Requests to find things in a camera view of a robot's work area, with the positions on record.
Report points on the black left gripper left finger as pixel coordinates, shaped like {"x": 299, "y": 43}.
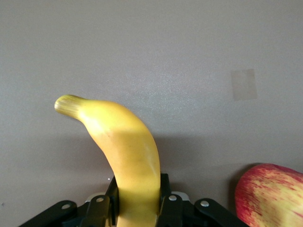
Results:
{"x": 94, "y": 212}

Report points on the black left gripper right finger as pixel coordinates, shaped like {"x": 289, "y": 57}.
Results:
{"x": 180, "y": 212}

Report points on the yellow banana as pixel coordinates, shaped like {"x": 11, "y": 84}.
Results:
{"x": 132, "y": 153}

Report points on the red yellow apple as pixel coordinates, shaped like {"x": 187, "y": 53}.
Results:
{"x": 272, "y": 196}

